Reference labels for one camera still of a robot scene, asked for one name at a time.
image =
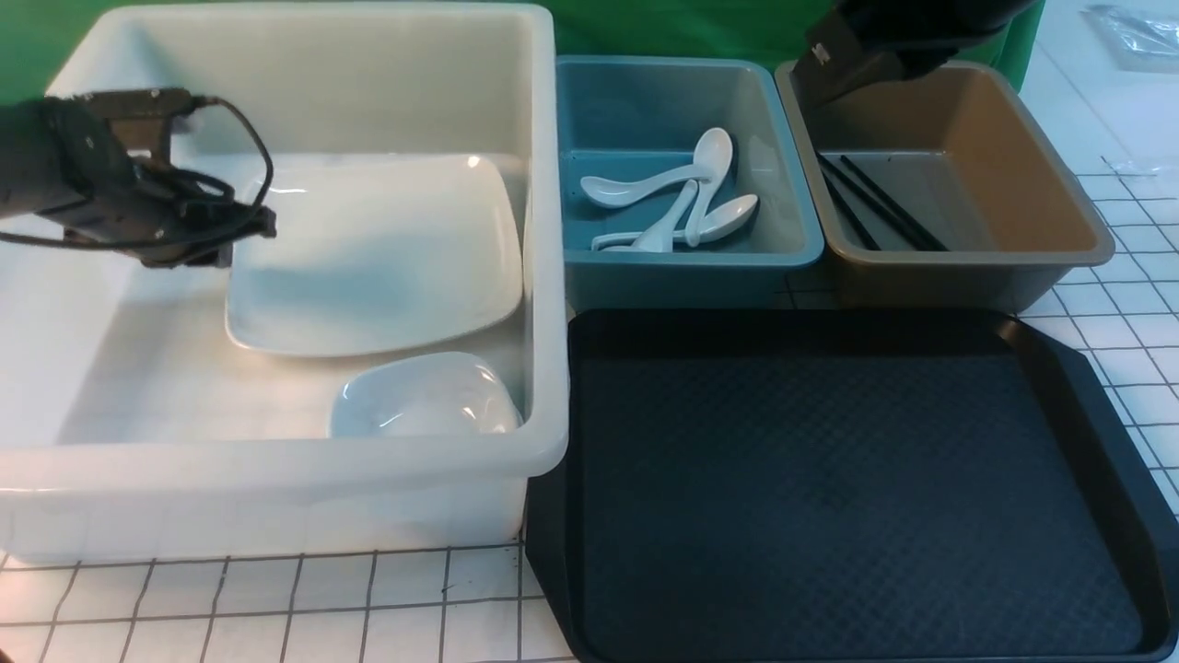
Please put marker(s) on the blue plastic bin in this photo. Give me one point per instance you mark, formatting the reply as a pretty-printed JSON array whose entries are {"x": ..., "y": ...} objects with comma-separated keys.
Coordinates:
[{"x": 628, "y": 118}]

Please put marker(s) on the clear plastic bag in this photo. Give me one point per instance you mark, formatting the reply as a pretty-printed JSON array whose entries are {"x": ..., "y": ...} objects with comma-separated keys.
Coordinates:
[{"x": 1139, "y": 41}]

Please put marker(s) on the black chopstick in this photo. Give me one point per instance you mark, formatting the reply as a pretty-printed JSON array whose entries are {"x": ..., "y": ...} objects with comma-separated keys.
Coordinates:
[
  {"x": 889, "y": 210},
  {"x": 843, "y": 177},
  {"x": 847, "y": 221}
]

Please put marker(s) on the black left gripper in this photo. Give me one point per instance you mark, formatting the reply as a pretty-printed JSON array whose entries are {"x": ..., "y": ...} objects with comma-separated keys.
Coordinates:
[{"x": 158, "y": 214}]

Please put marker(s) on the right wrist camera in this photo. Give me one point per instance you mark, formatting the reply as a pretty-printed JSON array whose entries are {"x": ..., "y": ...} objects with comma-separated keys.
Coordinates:
[{"x": 862, "y": 43}]

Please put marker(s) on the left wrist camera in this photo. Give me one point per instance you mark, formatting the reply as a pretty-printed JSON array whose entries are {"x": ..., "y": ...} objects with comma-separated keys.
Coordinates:
[{"x": 142, "y": 119}]

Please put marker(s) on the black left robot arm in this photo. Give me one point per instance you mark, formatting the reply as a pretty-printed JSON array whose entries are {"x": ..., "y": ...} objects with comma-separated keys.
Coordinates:
[{"x": 38, "y": 138}]

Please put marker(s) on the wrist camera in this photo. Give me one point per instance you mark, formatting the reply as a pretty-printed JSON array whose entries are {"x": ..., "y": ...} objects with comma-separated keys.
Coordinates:
[
  {"x": 862, "y": 43},
  {"x": 142, "y": 119}
]

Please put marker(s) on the black chopstick in bin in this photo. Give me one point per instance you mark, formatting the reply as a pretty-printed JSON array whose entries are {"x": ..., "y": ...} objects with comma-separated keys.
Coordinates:
[{"x": 847, "y": 221}]

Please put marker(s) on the large white square plate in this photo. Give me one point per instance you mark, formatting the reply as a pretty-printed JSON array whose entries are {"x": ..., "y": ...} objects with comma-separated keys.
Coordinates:
[{"x": 375, "y": 257}]

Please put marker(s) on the white spoon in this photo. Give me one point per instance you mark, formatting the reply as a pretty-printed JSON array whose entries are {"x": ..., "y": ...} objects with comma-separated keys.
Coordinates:
[
  {"x": 659, "y": 237},
  {"x": 614, "y": 194},
  {"x": 716, "y": 225},
  {"x": 714, "y": 152}
]

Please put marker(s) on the black serving tray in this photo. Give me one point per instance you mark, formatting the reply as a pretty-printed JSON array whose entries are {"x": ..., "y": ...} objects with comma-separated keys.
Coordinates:
[{"x": 872, "y": 485}]

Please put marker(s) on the brown plastic bin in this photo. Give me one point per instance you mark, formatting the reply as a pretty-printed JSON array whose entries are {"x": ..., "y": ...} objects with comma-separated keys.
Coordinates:
[{"x": 964, "y": 156}]

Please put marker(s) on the large white plastic tub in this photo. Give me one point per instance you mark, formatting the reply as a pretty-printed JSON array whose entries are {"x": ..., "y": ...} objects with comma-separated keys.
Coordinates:
[{"x": 134, "y": 427}]

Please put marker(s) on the green cloth backdrop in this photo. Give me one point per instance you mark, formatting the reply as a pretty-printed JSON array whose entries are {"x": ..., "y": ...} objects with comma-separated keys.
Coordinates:
[{"x": 37, "y": 35}]

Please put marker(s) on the white spoon top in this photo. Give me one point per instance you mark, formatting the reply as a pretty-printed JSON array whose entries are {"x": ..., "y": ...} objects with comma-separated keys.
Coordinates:
[{"x": 714, "y": 152}]

